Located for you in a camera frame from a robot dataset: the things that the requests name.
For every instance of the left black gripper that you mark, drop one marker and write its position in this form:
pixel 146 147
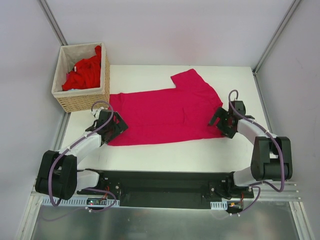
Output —
pixel 116 125

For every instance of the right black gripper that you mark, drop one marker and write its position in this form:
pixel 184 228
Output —
pixel 222 122

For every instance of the magenta t shirt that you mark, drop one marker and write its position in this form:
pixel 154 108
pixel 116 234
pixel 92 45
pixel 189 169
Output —
pixel 168 115

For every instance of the wicker laundry basket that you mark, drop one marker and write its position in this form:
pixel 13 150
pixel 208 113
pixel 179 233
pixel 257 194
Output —
pixel 82 99

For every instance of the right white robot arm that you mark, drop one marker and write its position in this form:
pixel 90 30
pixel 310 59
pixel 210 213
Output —
pixel 271 160

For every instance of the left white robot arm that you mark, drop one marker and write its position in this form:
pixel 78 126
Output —
pixel 59 176

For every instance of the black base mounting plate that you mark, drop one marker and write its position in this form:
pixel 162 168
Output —
pixel 178 190

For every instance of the red t shirt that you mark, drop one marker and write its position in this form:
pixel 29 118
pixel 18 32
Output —
pixel 86 73

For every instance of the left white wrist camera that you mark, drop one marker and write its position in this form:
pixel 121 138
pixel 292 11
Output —
pixel 96 112

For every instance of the right white cable duct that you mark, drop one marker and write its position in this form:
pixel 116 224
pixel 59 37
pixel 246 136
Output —
pixel 219 205

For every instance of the white cable duct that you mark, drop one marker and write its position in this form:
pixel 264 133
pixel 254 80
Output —
pixel 219 205
pixel 88 201

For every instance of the left white cable duct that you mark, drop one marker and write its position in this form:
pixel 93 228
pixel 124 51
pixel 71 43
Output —
pixel 88 201

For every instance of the left aluminium frame post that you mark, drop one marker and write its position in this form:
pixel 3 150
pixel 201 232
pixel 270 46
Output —
pixel 52 22

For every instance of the aluminium frame post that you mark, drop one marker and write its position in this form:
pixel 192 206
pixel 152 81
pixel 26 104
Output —
pixel 52 22
pixel 276 35

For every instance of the right aluminium frame post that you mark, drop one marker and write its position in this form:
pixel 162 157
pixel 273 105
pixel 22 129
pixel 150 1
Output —
pixel 276 35

